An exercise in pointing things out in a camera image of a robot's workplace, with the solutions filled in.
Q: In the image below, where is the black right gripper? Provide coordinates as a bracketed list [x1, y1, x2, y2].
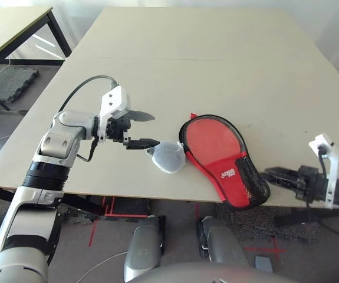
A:
[264, 164, 331, 204]

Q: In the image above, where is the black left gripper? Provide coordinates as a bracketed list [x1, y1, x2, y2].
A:
[106, 109, 161, 152]

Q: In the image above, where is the red black paddle case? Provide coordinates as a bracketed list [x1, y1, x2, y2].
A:
[178, 113, 272, 210]

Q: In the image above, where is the grey right robot leg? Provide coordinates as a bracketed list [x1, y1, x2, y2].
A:
[197, 216, 248, 263]

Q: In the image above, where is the grey robot leg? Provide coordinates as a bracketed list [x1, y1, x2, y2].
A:
[197, 216, 248, 263]
[124, 215, 167, 283]

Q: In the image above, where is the small grey floor box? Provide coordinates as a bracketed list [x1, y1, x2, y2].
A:
[255, 255, 274, 272]

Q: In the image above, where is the grey robot torso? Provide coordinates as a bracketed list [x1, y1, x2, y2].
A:
[154, 261, 279, 283]

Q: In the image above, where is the grey left robot leg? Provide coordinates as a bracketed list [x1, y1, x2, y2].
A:
[124, 215, 167, 283]

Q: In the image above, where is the grey foam floor mat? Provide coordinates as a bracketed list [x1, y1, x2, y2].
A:
[0, 65, 40, 104]

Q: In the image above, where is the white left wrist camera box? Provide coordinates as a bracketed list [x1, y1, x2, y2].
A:
[98, 85, 132, 144]

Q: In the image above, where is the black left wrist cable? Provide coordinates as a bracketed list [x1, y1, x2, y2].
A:
[60, 75, 120, 162]

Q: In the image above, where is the black main table frame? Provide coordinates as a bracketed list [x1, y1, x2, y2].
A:
[0, 185, 339, 228]

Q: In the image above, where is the white floor cable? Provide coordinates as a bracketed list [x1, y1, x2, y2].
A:
[82, 251, 128, 283]

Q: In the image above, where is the beige side table black frame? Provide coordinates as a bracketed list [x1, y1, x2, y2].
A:
[0, 6, 73, 111]

